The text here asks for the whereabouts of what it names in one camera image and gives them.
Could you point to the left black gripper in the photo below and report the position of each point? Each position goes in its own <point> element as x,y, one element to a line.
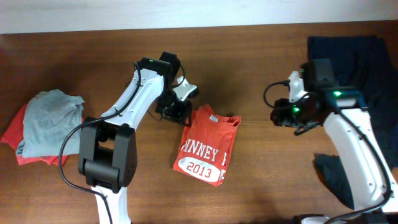
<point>180,115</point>

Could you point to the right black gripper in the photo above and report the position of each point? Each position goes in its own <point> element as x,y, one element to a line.
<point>281,115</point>

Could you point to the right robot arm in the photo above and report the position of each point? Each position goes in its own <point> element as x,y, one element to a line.
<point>374,189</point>

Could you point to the red printed t-shirt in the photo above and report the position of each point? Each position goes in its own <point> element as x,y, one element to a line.
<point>206,146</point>

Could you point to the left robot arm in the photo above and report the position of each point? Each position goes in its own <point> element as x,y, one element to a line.
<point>108,151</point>

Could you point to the grey folded t-shirt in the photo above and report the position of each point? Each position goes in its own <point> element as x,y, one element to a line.
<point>49,117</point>

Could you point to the dark navy garment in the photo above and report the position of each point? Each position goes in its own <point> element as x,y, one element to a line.
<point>364,62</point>

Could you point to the red folded garment under grey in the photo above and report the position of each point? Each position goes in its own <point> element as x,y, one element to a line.
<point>14,135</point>

